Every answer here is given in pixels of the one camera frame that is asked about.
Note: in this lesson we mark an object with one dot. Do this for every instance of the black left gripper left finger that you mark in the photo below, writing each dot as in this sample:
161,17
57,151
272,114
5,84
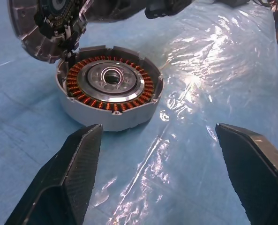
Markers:
59,187

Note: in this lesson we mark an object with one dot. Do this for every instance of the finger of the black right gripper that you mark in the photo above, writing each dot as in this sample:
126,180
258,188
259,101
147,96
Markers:
167,8
115,11

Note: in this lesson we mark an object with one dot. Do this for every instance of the silver motor base copper coils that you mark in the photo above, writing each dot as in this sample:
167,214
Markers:
134,117

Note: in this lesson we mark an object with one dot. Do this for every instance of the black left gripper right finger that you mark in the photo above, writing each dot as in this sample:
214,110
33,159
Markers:
258,182

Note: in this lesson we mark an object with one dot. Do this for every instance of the silver round motor cover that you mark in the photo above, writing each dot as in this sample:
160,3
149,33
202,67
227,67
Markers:
31,39

